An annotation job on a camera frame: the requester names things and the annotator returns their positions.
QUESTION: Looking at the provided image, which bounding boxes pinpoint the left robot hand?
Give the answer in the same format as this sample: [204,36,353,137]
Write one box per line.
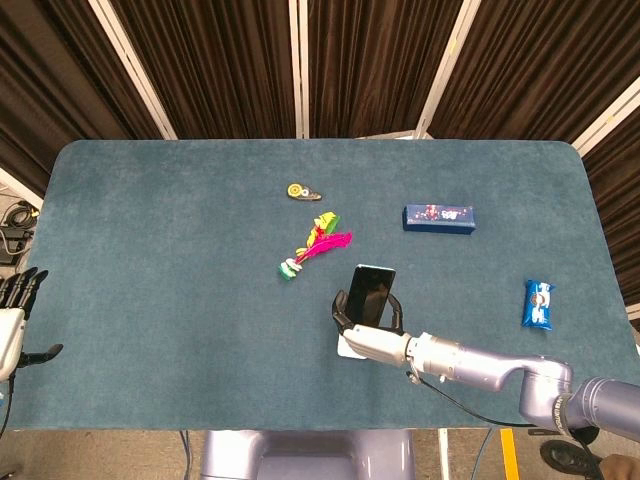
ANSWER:
[0,267,65,384]

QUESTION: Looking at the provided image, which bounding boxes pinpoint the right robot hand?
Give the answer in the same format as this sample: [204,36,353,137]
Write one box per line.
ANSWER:
[332,288,414,366]

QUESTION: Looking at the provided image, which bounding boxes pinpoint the black smartphone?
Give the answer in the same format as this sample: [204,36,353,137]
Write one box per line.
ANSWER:
[346,264,397,329]

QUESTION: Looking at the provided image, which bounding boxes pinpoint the white square object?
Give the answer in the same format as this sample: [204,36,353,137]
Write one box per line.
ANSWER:
[336,332,367,362]

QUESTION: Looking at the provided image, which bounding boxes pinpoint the black power adapter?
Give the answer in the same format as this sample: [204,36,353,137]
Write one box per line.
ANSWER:
[0,227,34,266]

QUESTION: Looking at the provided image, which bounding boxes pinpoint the colourful feather shuttlecock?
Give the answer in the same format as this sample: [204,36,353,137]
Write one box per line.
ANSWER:
[277,211,354,284]

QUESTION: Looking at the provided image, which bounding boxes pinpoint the white table leg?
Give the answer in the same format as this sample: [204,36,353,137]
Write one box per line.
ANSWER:
[438,428,450,480]

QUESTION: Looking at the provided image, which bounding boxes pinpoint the purple robot torso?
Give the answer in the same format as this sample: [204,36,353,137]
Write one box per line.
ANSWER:
[199,429,416,480]

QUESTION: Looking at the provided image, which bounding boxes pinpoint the blue rectangular box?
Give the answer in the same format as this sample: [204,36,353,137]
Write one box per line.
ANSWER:
[402,203,476,235]

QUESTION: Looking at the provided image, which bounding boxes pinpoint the teal table cloth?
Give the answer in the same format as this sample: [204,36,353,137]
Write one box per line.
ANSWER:
[0,138,640,432]

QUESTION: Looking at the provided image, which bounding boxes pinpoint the blue snack packet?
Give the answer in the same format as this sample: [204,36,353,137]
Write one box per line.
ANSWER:
[521,279,557,331]

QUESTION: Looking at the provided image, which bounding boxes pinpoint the black yellow correction tape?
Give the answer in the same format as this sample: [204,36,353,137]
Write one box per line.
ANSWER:
[286,182,323,202]

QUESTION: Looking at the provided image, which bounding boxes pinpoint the brown curtain partition panel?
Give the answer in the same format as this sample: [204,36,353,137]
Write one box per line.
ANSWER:
[298,0,481,140]
[89,0,304,140]
[417,0,640,151]
[0,0,177,197]

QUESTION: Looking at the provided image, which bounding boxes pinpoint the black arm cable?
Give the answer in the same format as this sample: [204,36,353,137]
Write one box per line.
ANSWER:
[406,370,539,429]

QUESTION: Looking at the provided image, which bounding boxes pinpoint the black coiled cable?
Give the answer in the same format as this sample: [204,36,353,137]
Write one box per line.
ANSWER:
[2,199,40,230]

